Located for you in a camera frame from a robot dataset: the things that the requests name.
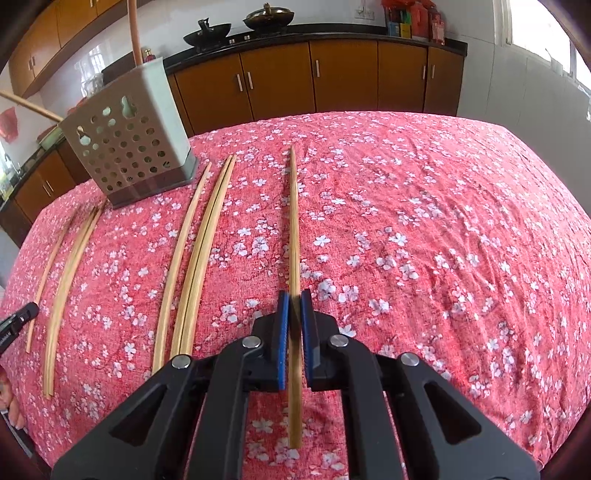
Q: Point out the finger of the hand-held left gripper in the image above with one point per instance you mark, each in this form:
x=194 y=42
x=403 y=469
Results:
x=21 y=316

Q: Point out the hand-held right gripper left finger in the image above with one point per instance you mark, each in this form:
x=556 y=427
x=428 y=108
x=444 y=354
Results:
x=282 y=350

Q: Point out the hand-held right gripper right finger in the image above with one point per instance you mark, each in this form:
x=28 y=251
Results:
x=308 y=350

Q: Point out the bamboo chopstick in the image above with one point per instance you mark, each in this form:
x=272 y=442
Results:
x=294 y=230
x=45 y=281
x=201 y=277
x=57 y=337
x=190 y=277
x=171 y=277
x=51 y=337

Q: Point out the perforated plastic utensil holder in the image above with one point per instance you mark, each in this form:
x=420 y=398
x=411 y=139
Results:
x=166 y=106

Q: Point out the person's left hand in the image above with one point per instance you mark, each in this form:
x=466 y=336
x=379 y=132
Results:
x=9 y=397

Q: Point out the red floral tablecloth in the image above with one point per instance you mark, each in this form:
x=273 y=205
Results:
x=415 y=230

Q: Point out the green basin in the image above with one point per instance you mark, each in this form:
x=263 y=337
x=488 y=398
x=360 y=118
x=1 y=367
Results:
x=50 y=137

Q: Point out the hanging red plastic bag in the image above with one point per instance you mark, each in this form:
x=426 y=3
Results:
x=7 y=122

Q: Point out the wooden utensil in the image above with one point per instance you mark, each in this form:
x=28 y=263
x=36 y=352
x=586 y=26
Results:
x=32 y=106
x=135 y=32

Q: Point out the wooden lower kitchen cabinets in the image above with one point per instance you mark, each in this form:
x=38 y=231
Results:
x=277 y=78

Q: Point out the wooden kitchen cabinets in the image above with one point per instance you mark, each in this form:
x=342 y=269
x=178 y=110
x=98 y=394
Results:
x=46 y=41
x=277 y=78

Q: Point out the wooden upper kitchen cabinets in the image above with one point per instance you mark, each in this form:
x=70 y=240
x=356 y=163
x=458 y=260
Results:
x=46 y=41

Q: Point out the small red bottle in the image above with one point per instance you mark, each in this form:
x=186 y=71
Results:
x=148 y=55

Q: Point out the black kitchen countertop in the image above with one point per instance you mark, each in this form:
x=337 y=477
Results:
x=360 y=34

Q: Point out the black wok with lid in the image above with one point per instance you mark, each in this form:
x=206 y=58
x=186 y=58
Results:
x=270 y=16

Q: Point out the colourful seasoning boxes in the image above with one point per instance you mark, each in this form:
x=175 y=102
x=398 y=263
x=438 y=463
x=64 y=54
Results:
x=399 y=23

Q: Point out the red plastic grocery bag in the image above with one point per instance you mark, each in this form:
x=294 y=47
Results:
x=418 y=18

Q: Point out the window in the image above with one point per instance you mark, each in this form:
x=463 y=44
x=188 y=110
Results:
x=545 y=32

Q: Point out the white wall socket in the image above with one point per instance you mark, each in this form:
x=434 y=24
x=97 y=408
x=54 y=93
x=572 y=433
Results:
x=364 y=10

